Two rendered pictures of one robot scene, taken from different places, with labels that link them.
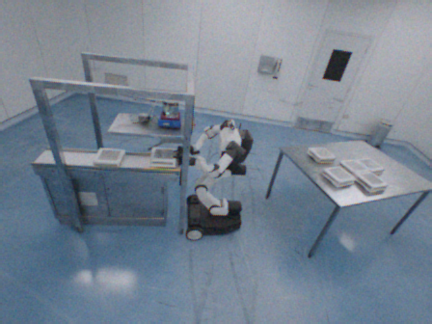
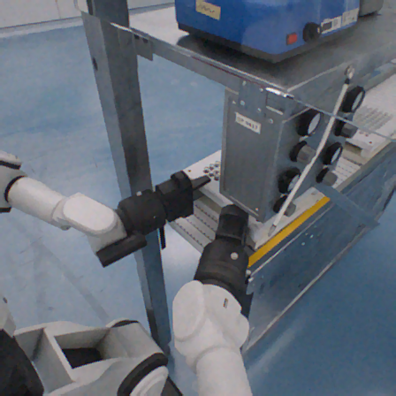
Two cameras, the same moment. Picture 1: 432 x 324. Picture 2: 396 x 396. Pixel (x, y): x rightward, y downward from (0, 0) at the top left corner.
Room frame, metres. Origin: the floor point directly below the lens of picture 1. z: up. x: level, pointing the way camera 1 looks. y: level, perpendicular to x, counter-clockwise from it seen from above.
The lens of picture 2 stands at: (2.42, 0.12, 1.46)
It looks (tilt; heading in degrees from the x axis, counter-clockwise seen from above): 43 degrees down; 149
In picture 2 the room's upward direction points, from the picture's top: straight up
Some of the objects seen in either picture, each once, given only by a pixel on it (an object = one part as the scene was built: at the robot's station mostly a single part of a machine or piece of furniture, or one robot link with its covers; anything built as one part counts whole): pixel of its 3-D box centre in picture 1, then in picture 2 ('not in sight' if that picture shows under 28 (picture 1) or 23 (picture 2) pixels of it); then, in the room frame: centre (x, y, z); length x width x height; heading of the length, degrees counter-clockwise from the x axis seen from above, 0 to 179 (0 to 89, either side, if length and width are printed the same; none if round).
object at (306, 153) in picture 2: not in sight; (306, 151); (2.16, 0.45, 1.18); 0.03 x 0.02 x 0.04; 101
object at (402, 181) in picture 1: (353, 167); not in sight; (2.54, -1.64, 0.85); 1.50 x 1.10 x 0.04; 115
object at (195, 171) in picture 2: (163, 154); (253, 176); (1.96, 0.55, 0.96); 0.25 x 0.24 x 0.02; 10
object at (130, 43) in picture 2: not in sight; (135, 45); (1.88, 0.33, 1.27); 0.05 x 0.03 x 0.04; 11
